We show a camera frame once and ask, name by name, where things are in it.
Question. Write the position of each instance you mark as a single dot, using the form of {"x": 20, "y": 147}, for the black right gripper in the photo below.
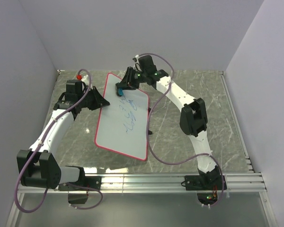
{"x": 128, "y": 79}

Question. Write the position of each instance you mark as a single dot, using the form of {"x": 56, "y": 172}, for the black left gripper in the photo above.
{"x": 98, "y": 98}

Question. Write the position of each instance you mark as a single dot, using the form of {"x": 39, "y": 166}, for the blue whiteboard eraser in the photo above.
{"x": 120, "y": 92}

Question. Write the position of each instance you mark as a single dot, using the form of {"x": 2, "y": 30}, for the pink framed whiteboard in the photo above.
{"x": 121, "y": 126}

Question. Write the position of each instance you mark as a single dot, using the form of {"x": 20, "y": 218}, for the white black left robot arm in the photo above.
{"x": 37, "y": 165}

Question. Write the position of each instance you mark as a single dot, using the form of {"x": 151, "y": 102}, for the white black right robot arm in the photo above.
{"x": 193, "y": 117}

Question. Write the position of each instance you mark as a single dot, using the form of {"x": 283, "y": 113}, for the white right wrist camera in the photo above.
{"x": 136, "y": 66}

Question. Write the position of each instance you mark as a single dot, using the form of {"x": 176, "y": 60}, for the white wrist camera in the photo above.
{"x": 136, "y": 66}
{"x": 82, "y": 77}

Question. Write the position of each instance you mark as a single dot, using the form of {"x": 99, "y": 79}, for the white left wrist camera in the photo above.
{"x": 82, "y": 77}

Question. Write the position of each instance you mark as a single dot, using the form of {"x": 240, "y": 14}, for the aluminium side rail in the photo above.
{"x": 247, "y": 158}

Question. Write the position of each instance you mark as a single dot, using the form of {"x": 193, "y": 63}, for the aluminium mounting rail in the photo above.
{"x": 154, "y": 200}

